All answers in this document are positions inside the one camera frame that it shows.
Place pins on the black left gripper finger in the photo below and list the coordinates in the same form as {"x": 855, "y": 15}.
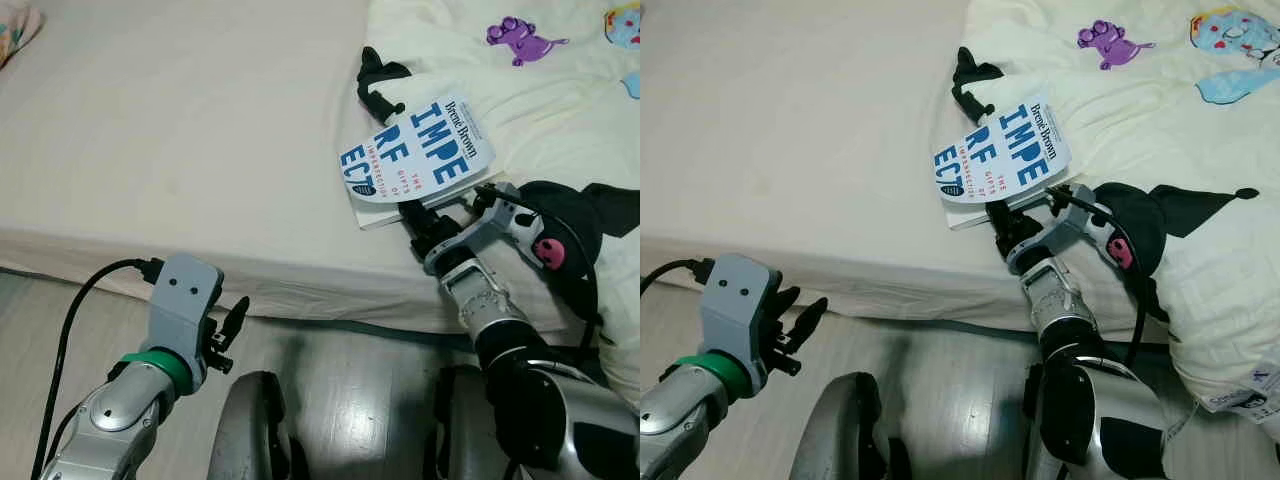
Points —
{"x": 812, "y": 320}
{"x": 783, "y": 308}
{"x": 235, "y": 318}

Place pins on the white book with blue letters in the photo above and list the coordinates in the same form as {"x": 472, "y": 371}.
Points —
{"x": 1010, "y": 160}
{"x": 420, "y": 160}

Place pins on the cream cartoon print blanket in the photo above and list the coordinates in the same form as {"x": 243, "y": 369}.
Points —
{"x": 1180, "y": 120}
{"x": 560, "y": 110}

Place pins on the pink pillow with red spots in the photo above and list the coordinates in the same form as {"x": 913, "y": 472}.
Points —
{"x": 15, "y": 25}

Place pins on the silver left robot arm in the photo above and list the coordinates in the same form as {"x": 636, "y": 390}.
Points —
{"x": 680, "y": 420}
{"x": 110, "y": 420}

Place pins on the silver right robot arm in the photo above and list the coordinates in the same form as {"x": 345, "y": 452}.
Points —
{"x": 1110, "y": 400}
{"x": 520, "y": 390}

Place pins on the silver left robot leg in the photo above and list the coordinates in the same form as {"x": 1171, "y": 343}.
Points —
{"x": 840, "y": 430}
{"x": 245, "y": 430}

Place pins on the silver robot leg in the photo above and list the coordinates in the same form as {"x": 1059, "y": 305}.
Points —
{"x": 840, "y": 430}
{"x": 460, "y": 430}
{"x": 245, "y": 430}
{"x": 1038, "y": 430}

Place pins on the white bed mattress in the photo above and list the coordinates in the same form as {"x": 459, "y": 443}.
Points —
{"x": 800, "y": 130}
{"x": 180, "y": 130}

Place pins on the silver right robot leg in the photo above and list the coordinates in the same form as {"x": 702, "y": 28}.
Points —
{"x": 1038, "y": 430}
{"x": 460, "y": 430}

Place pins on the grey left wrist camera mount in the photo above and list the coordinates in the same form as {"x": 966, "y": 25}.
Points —
{"x": 740, "y": 310}
{"x": 185, "y": 300}

